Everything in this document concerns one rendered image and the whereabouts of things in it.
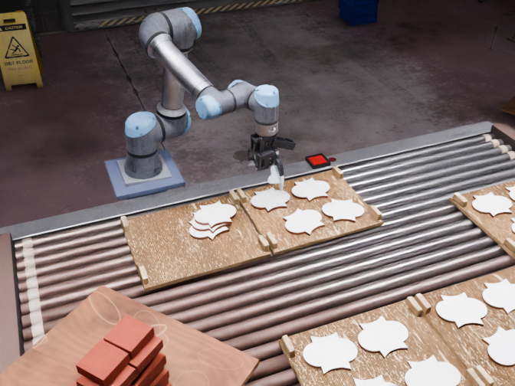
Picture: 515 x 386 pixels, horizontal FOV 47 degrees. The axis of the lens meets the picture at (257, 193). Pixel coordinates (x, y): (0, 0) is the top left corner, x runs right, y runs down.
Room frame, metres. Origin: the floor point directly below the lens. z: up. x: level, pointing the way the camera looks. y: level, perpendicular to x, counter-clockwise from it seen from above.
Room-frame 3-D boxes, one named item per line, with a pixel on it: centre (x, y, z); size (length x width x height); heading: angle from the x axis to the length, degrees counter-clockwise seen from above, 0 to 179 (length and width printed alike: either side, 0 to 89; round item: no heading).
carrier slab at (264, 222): (1.65, -0.17, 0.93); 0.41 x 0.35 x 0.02; 113
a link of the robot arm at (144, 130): (1.98, 0.45, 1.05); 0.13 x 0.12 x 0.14; 133
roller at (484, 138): (1.83, -0.11, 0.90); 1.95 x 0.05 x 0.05; 112
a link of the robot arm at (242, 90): (1.74, 0.05, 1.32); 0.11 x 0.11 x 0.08; 43
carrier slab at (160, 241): (1.49, 0.21, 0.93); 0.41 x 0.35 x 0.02; 112
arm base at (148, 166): (1.97, 0.46, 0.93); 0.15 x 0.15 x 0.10
